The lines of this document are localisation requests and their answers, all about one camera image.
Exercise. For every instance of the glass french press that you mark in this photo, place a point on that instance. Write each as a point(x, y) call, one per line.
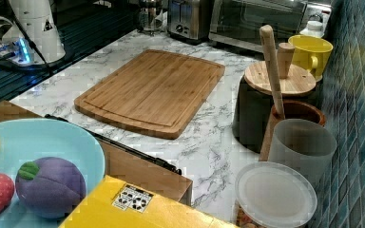
point(150, 16)

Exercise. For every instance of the stainless steel toaster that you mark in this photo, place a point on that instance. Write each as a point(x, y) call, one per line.
point(189, 18)

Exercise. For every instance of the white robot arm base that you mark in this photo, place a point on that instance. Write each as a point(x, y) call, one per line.
point(30, 37)

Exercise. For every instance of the black canister with wooden lid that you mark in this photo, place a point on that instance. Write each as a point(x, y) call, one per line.
point(255, 99)

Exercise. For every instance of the frosted grey plastic cup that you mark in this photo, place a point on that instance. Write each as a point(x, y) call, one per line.
point(304, 146)

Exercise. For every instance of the brown wooden utensil holder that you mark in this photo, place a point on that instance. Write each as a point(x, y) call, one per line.
point(292, 110)

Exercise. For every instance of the purple plush eggplant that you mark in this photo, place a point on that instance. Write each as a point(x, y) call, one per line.
point(50, 187)

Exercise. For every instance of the clear jar with plastic lid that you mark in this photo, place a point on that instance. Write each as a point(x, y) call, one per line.
point(274, 195)

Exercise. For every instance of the silver toaster oven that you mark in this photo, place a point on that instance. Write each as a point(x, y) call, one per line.
point(237, 22)

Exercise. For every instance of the yellow mug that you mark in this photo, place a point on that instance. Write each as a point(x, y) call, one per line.
point(311, 53)

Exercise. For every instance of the white bottle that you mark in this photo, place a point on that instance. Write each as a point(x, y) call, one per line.
point(314, 29)

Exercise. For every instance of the bamboo cutting board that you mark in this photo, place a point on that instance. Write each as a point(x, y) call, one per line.
point(157, 93)

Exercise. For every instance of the light blue plate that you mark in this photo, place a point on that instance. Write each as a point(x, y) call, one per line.
point(26, 140)

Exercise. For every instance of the yellow cardboard box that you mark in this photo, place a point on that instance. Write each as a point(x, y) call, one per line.
point(115, 203)

